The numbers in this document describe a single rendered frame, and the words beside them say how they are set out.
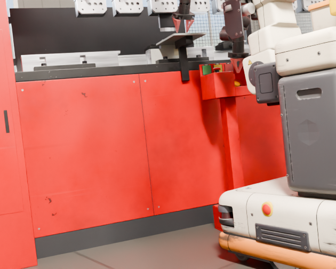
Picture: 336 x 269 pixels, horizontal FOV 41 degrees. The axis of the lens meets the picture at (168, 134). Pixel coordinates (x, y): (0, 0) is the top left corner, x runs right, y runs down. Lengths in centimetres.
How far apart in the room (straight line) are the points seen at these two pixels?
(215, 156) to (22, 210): 103
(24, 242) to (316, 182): 128
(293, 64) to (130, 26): 169
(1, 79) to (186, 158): 99
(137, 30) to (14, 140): 131
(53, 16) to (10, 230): 140
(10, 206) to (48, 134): 37
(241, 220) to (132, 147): 79
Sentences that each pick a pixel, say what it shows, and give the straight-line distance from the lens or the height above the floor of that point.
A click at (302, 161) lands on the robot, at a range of 152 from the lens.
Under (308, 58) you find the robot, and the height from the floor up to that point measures 73.
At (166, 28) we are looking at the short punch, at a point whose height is 108.
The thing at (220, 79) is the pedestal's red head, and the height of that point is 74.
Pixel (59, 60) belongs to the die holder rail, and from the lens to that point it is 233.
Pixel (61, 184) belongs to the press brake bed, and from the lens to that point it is 220.
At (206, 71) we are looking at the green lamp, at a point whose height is 80.
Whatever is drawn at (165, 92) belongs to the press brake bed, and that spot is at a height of 72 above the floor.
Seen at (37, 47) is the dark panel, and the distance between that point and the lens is 287.
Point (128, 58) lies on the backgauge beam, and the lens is 268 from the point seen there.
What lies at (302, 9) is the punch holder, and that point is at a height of 117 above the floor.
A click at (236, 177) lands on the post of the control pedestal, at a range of 223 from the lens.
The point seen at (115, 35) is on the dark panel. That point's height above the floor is 116.
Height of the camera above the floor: 59
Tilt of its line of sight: 2 degrees down
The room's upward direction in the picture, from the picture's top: 6 degrees counter-clockwise
